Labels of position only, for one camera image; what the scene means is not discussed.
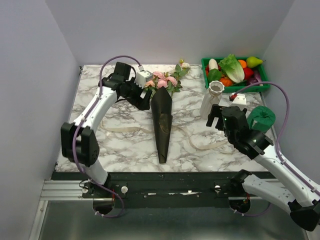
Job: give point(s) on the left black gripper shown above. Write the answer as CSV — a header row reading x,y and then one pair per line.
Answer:
x,y
144,104

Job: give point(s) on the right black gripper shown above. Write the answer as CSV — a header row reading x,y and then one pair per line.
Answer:
x,y
215,111

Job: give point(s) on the black wrapping paper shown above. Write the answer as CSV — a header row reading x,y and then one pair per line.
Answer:
x,y
161,109

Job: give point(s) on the pink flower bouquet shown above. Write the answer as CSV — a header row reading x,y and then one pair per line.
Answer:
x,y
170,81

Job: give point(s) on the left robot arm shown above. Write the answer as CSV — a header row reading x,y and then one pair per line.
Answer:
x,y
78,139

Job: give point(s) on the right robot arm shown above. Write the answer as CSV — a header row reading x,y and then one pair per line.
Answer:
x,y
299,196

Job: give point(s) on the jute twine on vase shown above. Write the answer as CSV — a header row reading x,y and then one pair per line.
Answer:
x,y
212,100

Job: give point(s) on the white ribbed vase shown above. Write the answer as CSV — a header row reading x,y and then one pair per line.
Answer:
x,y
215,88

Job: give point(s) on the orange toy carrot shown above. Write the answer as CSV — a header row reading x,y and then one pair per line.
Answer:
x,y
226,81

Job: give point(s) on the green rolled cloth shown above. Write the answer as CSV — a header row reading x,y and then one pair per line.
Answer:
x,y
261,119

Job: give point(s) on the green plastic bin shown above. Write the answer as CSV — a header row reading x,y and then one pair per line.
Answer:
x,y
258,70

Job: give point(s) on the white toy radish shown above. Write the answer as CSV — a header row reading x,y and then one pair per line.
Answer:
x,y
212,64

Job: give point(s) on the toy lettuce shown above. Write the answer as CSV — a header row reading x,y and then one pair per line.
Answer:
x,y
232,68

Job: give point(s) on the red toy pepper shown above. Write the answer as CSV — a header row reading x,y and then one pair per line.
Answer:
x,y
248,73

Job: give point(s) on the toy orange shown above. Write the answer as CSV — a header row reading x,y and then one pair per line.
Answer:
x,y
242,63

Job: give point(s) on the toy pear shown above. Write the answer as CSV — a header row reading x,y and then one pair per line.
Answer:
x,y
253,62

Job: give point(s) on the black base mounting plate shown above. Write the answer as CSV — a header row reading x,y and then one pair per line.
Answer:
x,y
173,189

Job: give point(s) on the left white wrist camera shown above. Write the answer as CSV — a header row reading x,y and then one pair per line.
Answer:
x,y
142,77

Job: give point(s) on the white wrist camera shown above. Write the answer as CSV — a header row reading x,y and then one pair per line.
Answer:
x,y
238,100
142,77

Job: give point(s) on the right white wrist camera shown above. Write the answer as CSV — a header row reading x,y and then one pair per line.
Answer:
x,y
238,100

